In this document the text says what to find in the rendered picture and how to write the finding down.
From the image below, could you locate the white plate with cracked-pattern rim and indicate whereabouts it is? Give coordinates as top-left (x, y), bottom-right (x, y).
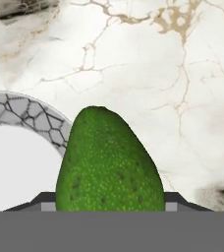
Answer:
top-left (0, 91), bottom-right (74, 213)

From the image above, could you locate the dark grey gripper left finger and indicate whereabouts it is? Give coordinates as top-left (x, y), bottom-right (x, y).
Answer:
top-left (4, 191), bottom-right (58, 213)

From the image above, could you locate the green avocado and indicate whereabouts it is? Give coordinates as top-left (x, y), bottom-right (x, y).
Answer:
top-left (55, 105), bottom-right (166, 213)

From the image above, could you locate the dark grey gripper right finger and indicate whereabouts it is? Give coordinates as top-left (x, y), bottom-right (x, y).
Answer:
top-left (163, 191), bottom-right (214, 213)

